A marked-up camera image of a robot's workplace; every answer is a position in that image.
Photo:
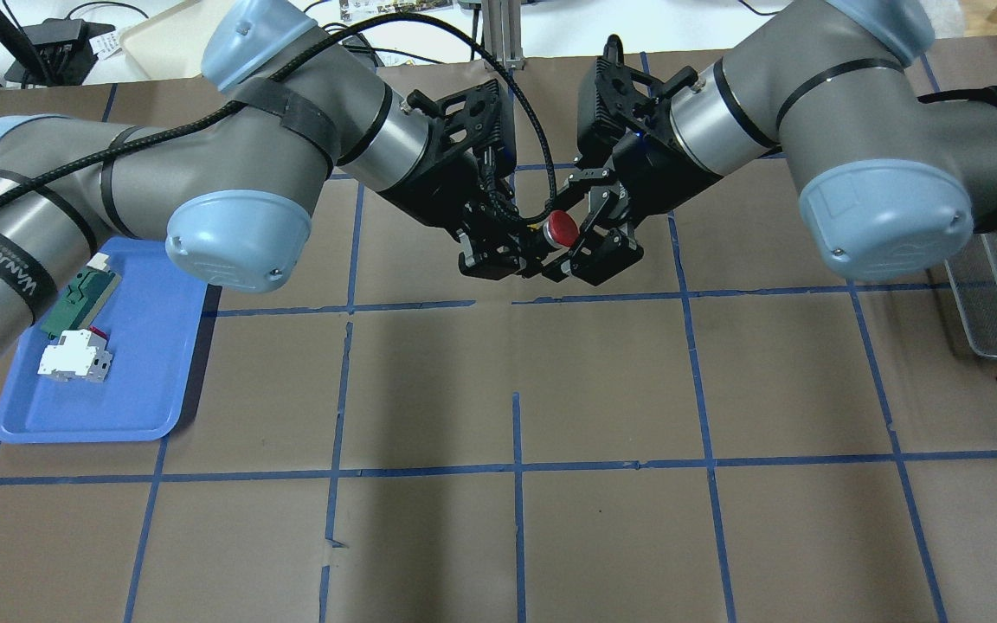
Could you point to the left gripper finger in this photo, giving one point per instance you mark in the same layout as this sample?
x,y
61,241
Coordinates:
x,y
489,255

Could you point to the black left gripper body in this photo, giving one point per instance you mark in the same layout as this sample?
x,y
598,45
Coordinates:
x,y
431,192

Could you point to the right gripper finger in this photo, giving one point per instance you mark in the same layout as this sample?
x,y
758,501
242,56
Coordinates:
x,y
606,256
607,199

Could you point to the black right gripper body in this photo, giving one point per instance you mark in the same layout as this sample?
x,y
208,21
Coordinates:
x,y
656,180

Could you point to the red emergency stop button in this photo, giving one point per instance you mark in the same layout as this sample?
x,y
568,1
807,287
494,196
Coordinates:
x,y
558,231

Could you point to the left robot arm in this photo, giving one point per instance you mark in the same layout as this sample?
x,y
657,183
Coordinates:
x,y
231,195

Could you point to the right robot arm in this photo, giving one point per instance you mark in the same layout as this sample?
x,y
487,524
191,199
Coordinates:
x,y
889,182

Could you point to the green terminal block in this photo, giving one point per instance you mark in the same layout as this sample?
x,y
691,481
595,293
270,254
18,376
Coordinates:
x,y
83,299

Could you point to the white electrical module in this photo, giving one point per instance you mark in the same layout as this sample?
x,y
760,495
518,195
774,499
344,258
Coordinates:
x,y
77,355

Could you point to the aluminium frame post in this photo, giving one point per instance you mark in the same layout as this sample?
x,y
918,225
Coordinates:
x,y
502,30

